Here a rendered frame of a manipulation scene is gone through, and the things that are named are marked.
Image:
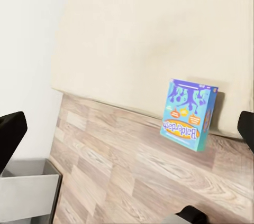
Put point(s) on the board game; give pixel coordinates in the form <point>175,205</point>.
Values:
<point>188,113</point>

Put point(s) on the desk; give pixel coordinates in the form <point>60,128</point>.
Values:
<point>28,189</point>

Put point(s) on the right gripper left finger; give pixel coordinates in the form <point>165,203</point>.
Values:
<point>12,130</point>

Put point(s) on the bed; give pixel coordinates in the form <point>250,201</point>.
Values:
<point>123,54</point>

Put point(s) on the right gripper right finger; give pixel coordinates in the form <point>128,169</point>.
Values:
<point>246,128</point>

